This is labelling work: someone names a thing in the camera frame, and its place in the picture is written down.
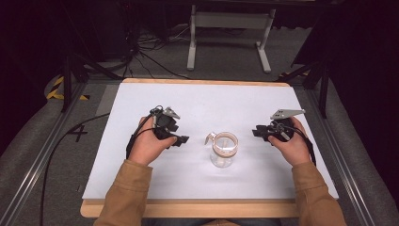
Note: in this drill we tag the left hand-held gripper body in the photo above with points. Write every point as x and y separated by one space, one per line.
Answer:
163 121

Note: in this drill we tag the person's right hand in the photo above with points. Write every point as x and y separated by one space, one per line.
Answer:
293 147

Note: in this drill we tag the white metal stand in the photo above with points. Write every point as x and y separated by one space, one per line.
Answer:
230 20

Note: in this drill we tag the glass jar with wooden rim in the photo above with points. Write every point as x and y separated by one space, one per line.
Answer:
222 150

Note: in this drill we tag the person's left hand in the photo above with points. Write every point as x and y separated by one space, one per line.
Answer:
149 146

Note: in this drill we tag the aluminium rail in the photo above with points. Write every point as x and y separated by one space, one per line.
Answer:
340 150
37 163

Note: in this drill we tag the white table mat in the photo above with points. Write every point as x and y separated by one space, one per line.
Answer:
200 103

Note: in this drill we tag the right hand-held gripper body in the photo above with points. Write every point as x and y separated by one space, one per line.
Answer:
283 124

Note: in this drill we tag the black tripod stand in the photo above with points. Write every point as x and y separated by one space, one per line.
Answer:
67 81
323 84

